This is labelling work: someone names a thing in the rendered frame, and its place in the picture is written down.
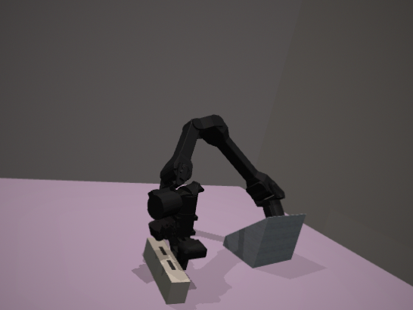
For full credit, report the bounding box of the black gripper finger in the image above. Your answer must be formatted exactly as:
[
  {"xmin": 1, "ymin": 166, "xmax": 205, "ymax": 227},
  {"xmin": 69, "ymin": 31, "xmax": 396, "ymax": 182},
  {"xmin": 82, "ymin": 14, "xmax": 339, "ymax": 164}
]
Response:
[
  {"xmin": 168, "ymin": 237, "xmax": 179, "ymax": 250},
  {"xmin": 173, "ymin": 246, "xmax": 187, "ymax": 267}
]

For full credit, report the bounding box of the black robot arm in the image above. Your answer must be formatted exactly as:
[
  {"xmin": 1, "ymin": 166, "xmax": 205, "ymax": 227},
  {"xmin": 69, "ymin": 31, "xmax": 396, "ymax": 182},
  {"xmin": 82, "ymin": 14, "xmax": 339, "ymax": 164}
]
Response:
[{"xmin": 147, "ymin": 114, "xmax": 285, "ymax": 241}]

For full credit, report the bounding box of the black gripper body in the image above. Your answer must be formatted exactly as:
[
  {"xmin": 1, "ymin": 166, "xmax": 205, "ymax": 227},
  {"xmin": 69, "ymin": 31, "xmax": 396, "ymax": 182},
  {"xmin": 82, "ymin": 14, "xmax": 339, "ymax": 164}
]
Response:
[{"xmin": 172, "ymin": 213, "xmax": 207, "ymax": 260}]

